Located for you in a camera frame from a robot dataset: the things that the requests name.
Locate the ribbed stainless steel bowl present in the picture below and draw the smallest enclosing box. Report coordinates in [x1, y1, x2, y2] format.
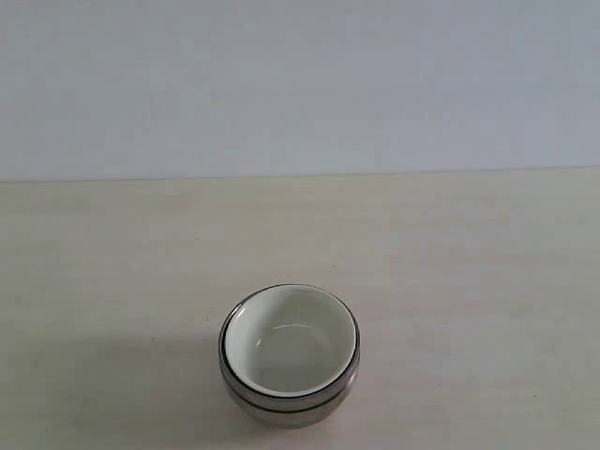
[217, 283, 362, 409]

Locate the smooth stainless steel bowl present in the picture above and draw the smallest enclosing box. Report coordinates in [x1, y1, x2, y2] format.
[222, 391, 363, 449]

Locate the white ceramic bowl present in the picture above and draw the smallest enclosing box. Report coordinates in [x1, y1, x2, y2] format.
[223, 284, 360, 394]

